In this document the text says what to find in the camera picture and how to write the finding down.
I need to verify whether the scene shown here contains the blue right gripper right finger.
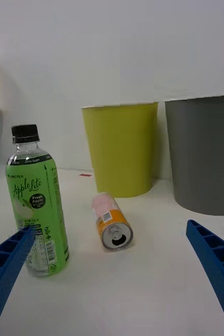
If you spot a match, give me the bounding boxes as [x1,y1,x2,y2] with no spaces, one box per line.
[186,219,224,336]

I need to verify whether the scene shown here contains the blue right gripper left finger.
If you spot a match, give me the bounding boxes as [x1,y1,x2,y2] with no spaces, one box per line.
[0,226,37,336]

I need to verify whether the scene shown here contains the green label plastic bottle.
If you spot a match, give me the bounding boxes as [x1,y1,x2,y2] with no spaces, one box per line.
[5,124,70,277]

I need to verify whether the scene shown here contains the grey plastic waste bin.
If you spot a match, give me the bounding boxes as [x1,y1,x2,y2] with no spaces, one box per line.
[164,94,224,216]

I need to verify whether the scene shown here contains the pink and orange drink can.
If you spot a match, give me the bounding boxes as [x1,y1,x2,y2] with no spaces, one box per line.
[91,192,134,252]

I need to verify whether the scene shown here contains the yellow-green plastic waste bin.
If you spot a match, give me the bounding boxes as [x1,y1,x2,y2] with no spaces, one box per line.
[81,102,159,198]

